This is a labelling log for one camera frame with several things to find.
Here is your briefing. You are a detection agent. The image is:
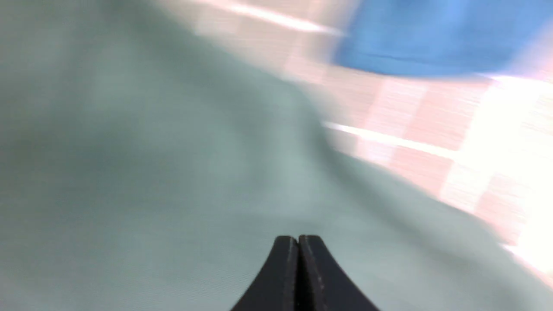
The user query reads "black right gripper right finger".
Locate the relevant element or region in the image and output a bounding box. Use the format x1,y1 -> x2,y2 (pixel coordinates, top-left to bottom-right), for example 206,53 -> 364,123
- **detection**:
296,235 -> 377,311

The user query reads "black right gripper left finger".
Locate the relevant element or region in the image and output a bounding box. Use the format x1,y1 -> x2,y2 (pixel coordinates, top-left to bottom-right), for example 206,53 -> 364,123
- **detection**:
233,236 -> 299,311

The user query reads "green long-sleeve top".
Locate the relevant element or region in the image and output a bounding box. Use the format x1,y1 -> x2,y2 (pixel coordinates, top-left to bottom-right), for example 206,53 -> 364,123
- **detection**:
1,0 -> 552,311

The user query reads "grey checkered tablecloth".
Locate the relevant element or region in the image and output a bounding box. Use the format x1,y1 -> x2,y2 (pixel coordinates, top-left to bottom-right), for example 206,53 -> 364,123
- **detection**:
163,0 -> 552,283

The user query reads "blue t-shirt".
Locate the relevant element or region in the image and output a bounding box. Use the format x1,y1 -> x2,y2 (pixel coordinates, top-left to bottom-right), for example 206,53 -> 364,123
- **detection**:
333,0 -> 552,78

